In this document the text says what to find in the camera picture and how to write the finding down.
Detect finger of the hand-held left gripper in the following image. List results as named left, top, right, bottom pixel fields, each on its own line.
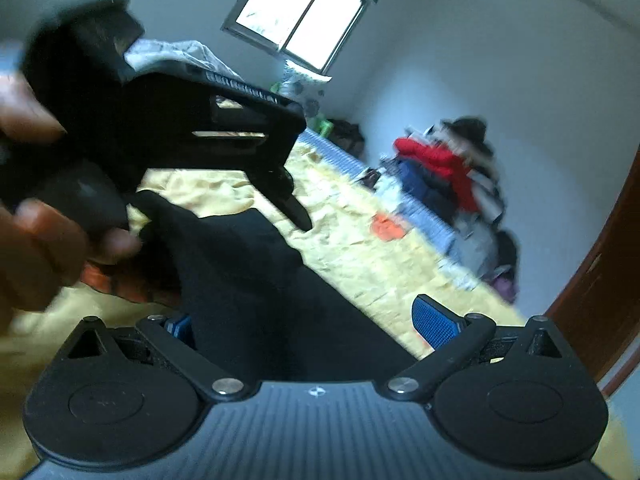
left=245, top=166, right=314, bottom=234

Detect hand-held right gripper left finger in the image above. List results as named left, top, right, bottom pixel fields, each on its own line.
left=65, top=312, right=248, bottom=403

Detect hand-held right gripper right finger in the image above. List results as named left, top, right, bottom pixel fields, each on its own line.
left=380, top=294, right=576, bottom=403

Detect black pants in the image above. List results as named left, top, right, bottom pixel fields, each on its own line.
left=127, top=191, right=436, bottom=386

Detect person's left hand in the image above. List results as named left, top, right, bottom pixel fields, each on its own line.
left=0, top=75, right=142, bottom=322

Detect white crumpled blanket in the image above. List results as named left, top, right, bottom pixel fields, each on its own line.
left=122, top=39, right=243, bottom=87

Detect yellow floral bedsheet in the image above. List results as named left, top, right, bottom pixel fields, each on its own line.
left=0, top=137, right=640, bottom=480

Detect purple bag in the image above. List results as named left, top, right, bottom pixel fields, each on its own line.
left=491, top=274, right=519, bottom=305

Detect black white printed cloth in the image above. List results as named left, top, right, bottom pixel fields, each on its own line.
left=356, top=167, right=387, bottom=190

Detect grey cloth bundle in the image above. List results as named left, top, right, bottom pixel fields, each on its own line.
left=452, top=209, right=502, bottom=282

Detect black bag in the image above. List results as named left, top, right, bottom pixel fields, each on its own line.
left=329, top=119, right=367, bottom=157

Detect black backpack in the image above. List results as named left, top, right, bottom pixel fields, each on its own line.
left=494, top=229, right=522, bottom=282

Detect white floral pillow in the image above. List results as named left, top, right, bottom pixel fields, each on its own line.
left=279, top=59, right=332, bottom=117

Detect navy padded jacket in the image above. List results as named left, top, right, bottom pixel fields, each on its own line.
left=395, top=159, right=468, bottom=223

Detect red padded jacket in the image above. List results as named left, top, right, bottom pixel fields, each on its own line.
left=394, top=136, right=482, bottom=213

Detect brown wooden door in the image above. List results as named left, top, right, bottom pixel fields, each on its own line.
left=542, top=142, right=640, bottom=398

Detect sliding glass window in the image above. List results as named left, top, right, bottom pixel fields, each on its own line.
left=222, top=0, right=372, bottom=75

